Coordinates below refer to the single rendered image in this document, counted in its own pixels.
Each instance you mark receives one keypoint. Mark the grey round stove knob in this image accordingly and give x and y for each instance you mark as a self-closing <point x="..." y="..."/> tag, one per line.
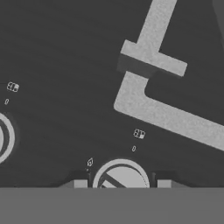
<point x="122" y="175"/>
<point x="4" y="138"/>

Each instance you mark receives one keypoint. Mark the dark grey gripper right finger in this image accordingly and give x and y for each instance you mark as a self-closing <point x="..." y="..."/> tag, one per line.
<point x="164" y="180"/>

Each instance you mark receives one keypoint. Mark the pale grey burner grate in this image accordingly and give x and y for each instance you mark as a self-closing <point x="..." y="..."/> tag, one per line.
<point x="151" y="102"/>

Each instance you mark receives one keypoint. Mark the dark grey stove hob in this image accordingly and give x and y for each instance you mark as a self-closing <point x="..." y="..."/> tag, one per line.
<point x="64" y="73"/>

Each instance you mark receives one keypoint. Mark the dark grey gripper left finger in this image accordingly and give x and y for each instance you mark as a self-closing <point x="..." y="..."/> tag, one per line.
<point x="78" y="180"/>

